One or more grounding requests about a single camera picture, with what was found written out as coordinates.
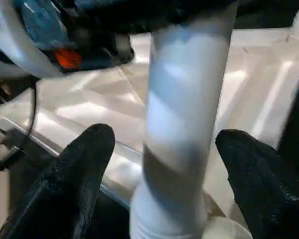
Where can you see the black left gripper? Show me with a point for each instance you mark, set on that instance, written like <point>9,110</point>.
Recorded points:
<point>89,44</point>

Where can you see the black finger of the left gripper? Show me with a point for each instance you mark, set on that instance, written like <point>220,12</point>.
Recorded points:
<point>189,12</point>

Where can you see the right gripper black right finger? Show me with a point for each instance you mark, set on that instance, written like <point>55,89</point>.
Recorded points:
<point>266,179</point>

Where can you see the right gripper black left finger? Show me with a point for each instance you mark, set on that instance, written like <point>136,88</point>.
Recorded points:
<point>69,179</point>

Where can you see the white plastic table top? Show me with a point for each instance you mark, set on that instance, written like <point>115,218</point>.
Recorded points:
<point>89,94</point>

